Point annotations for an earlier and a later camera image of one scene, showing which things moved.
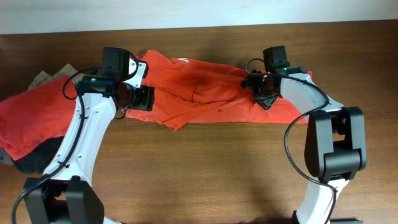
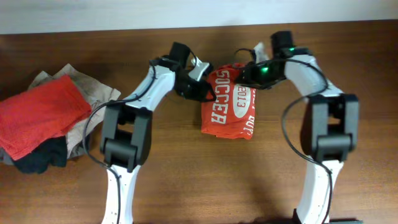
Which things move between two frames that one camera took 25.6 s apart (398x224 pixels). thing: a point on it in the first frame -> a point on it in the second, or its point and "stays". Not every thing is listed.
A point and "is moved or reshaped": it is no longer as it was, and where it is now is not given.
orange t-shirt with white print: (188, 91) is moved or reshaped
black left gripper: (146, 98) -> (193, 90)
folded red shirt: (35, 116) stays
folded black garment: (37, 160) stays
